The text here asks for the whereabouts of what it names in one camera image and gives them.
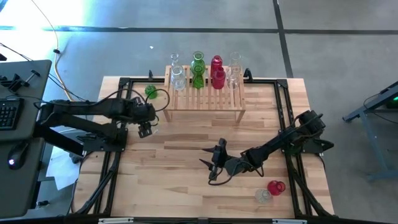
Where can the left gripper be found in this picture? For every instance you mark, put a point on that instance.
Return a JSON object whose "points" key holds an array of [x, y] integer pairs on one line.
{"points": [[145, 129]]}

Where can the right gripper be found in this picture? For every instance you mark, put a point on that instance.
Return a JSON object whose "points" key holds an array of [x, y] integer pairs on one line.
{"points": [[224, 158]]}

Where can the green twisted glass vase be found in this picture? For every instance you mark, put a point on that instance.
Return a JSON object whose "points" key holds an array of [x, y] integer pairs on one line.
{"points": [[198, 82]]}

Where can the red ribbed bottle vase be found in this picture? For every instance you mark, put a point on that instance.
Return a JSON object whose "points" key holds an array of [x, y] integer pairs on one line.
{"points": [[219, 81]]}

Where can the green bulbous glass vase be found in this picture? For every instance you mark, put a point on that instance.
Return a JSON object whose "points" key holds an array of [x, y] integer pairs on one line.
{"points": [[197, 62]]}

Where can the red cylindrical glass vase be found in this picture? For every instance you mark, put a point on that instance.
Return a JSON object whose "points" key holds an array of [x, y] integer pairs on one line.
{"points": [[215, 62]]}

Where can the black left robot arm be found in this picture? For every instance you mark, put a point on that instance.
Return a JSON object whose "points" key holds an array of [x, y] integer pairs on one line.
{"points": [[93, 107]]}

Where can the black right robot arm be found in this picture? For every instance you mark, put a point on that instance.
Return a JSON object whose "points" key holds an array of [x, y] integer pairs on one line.
{"points": [[280, 141]]}

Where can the wooden slatted shelf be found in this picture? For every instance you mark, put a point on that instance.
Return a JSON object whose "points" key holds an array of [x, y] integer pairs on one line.
{"points": [[205, 102]]}

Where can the small green ribbed vase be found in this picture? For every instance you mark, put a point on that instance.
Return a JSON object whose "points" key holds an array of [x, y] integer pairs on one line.
{"points": [[150, 92]]}

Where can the black table clamp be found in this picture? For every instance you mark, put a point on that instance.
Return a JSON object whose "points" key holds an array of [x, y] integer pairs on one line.
{"points": [[247, 74], [150, 75]]}

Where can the red round glass vase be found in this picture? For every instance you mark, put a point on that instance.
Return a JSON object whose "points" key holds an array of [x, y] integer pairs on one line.
{"points": [[275, 188]]}

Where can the white paper sheet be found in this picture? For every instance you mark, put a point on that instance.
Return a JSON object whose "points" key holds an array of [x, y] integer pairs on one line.
{"points": [[62, 171]]}

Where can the grey desk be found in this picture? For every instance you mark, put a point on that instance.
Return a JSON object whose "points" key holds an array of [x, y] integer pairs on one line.
{"points": [[37, 93]]}

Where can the black computer mouse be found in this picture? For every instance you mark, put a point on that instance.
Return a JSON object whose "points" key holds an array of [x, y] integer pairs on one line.
{"points": [[18, 154]]}

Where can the black keyboard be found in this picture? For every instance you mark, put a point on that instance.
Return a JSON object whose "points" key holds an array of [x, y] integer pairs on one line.
{"points": [[9, 113]]}

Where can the black desk clamp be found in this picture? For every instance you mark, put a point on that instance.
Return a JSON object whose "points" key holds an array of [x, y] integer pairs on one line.
{"points": [[15, 83]]}

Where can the grey metal stand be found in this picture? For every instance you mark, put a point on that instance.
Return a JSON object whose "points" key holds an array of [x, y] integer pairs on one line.
{"points": [[354, 115]]}

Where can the black aluminium table frame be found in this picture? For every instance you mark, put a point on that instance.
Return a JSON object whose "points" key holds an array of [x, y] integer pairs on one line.
{"points": [[123, 82]]}

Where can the white metal bracket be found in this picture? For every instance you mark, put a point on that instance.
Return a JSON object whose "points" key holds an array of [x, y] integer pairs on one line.
{"points": [[115, 221], [289, 221]]}

